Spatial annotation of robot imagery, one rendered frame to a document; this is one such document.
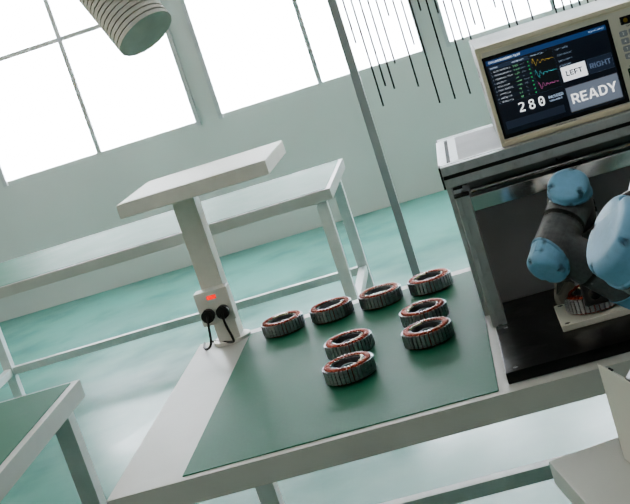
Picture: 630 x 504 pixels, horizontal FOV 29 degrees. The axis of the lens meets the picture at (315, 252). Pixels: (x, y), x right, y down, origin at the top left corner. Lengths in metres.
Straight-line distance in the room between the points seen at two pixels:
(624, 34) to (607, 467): 1.00
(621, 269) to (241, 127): 7.35
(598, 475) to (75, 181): 7.66
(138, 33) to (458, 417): 1.45
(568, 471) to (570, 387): 0.40
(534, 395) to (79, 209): 7.25
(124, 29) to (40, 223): 6.26
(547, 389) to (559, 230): 0.29
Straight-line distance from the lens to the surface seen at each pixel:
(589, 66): 2.51
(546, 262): 2.13
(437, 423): 2.24
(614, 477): 1.80
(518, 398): 2.23
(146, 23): 3.20
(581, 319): 2.40
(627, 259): 1.66
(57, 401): 3.26
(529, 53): 2.50
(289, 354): 2.90
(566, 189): 2.18
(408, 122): 8.82
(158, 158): 9.05
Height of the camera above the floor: 1.49
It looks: 11 degrees down
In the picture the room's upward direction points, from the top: 18 degrees counter-clockwise
